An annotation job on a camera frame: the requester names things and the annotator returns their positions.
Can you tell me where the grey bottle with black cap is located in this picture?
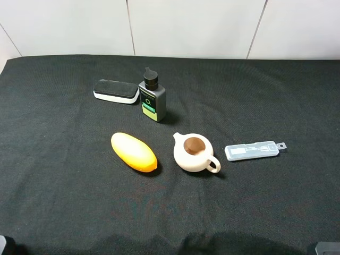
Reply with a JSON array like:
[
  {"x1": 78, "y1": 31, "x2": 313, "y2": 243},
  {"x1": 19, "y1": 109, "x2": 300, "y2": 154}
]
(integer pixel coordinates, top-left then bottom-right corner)
[{"x1": 138, "y1": 67, "x2": 167, "y2": 122}]

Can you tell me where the cream ceramic teapot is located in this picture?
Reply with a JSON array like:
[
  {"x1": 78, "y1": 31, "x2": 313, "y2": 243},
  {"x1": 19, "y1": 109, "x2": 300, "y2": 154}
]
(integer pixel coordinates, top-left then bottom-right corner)
[{"x1": 173, "y1": 132, "x2": 221, "y2": 174}]

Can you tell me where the yellow mango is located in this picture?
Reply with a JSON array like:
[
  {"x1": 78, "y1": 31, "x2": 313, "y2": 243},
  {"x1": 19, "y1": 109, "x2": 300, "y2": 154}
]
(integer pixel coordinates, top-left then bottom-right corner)
[{"x1": 111, "y1": 132, "x2": 158, "y2": 173}]

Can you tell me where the black and white eraser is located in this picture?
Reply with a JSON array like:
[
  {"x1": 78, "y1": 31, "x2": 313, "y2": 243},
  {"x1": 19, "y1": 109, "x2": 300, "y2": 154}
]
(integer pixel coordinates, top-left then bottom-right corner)
[{"x1": 93, "y1": 79, "x2": 139, "y2": 104}]

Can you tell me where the clear plastic flat case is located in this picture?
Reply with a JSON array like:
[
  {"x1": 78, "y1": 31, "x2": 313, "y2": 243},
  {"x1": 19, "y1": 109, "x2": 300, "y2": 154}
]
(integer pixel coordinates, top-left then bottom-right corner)
[{"x1": 225, "y1": 141, "x2": 287, "y2": 162}]

